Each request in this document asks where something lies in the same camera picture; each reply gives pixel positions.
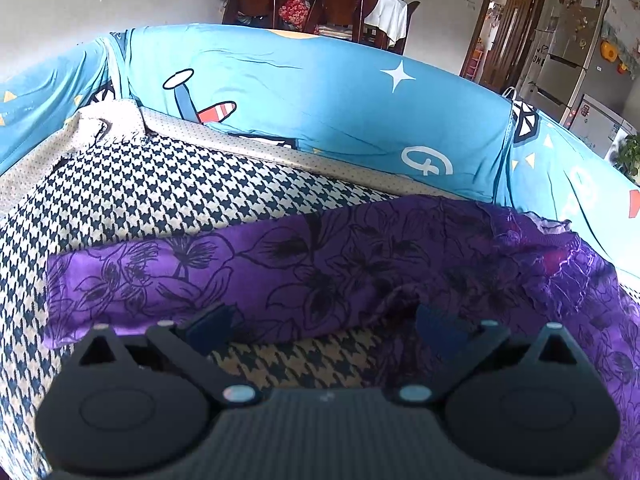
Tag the purple floral red-lined garment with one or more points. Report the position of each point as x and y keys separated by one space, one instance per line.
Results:
x=310 y=275

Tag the blue cartoon print sofa backrest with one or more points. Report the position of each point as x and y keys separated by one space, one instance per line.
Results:
x=364 y=106

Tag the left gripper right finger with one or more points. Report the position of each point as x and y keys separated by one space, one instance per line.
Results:
x=442 y=334

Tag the brown wooden chair right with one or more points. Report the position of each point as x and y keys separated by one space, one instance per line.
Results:
x=342 y=2

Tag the silver refrigerator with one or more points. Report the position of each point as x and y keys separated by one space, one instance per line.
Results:
x=570 y=63

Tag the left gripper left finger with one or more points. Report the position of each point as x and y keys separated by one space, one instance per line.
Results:
x=210 y=330

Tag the houndstooth sofa seat cover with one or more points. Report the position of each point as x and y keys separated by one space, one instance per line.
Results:
x=112 y=174

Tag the green potted plant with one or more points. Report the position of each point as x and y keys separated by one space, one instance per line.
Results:
x=627 y=157

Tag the white clothed dining table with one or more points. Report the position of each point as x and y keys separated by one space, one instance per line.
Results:
x=390 y=17

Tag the white chest freezer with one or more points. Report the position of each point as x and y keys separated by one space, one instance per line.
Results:
x=600 y=128

